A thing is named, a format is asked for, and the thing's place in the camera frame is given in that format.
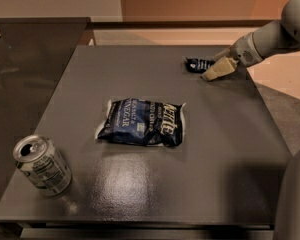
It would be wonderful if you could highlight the blue kettle chip bag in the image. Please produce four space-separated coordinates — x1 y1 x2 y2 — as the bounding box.
95 98 185 147

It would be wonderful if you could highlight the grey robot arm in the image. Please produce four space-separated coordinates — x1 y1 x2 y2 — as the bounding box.
202 0 300 240

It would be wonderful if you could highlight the dark rxbar blueberry wrapper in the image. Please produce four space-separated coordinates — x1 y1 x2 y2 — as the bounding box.
185 58 215 73

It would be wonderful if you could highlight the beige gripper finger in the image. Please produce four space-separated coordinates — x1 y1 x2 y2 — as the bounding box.
213 47 231 62
201 57 238 81

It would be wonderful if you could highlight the silver soda can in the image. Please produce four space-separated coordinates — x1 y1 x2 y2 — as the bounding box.
13 135 72 196

